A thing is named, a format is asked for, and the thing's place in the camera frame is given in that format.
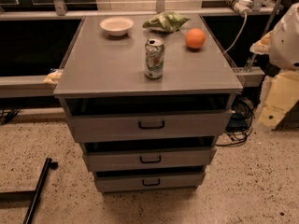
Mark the yellow crumpled wrapper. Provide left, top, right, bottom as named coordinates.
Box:
left=44, top=69, right=63, bottom=85

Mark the black metal bar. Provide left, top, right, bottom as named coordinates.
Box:
left=22, top=158, right=58, bottom=224

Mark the white bowl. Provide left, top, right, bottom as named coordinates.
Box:
left=100, top=17, right=134, bottom=36

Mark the white power cable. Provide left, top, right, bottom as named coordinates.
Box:
left=222, top=11, right=249, bottom=55

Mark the white power strip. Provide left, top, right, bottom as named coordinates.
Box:
left=224, top=0, right=252, bottom=16

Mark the grey drawer cabinet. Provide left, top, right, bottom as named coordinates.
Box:
left=54, top=14, right=242, bottom=193

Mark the green white soda can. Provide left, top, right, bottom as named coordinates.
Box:
left=144, top=37, right=164, bottom=79

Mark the green chip bag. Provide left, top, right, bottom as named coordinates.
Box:
left=142, top=11, right=190, bottom=33

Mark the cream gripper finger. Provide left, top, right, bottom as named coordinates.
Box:
left=258, top=70, right=299, bottom=129

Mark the black cable bundle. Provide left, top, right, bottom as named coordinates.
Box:
left=215, top=96, right=256, bottom=147

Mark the orange fruit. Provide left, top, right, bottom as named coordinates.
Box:
left=185, top=28, right=206, bottom=49

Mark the grey drawer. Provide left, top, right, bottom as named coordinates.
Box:
left=95, top=171, right=205, bottom=193
left=67, top=110, right=232, bottom=143
left=83, top=147, right=216, bottom=172

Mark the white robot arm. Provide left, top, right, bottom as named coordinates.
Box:
left=250, top=3, right=299, bottom=129

